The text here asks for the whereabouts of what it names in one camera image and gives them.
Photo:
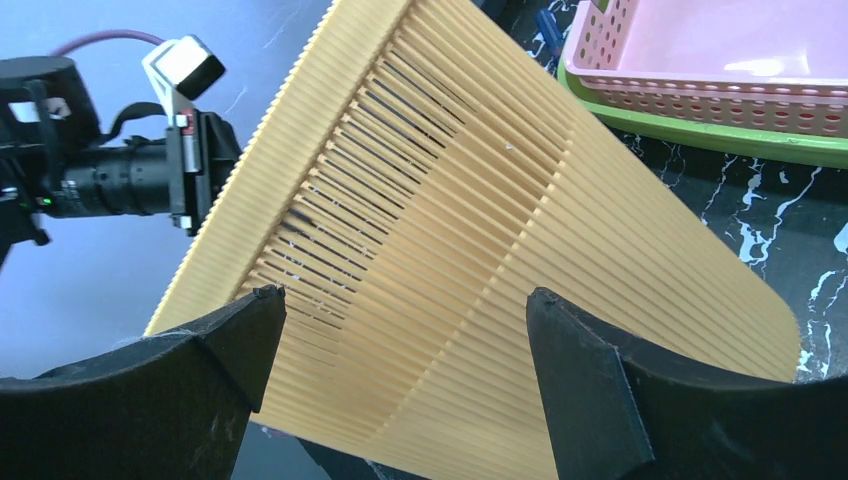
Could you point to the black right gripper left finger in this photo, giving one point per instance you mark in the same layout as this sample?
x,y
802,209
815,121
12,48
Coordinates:
x,y
174,405

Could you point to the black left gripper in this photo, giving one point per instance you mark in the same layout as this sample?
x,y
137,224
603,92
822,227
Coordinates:
x,y
55,160

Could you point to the green plastic tray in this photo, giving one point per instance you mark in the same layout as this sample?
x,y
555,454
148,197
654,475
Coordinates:
x,y
790,148

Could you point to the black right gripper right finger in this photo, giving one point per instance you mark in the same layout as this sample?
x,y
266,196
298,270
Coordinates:
x,y
618,406

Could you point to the orange slatted waste bin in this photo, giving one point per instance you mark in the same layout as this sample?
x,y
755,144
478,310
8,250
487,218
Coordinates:
x,y
415,179

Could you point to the pink perforated basket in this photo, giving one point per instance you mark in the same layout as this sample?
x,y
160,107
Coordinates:
x,y
767,65

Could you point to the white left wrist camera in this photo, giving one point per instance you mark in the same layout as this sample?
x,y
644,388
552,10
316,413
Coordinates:
x,y
180,70

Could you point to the blue red screwdriver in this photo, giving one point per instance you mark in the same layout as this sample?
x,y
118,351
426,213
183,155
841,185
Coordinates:
x,y
552,35

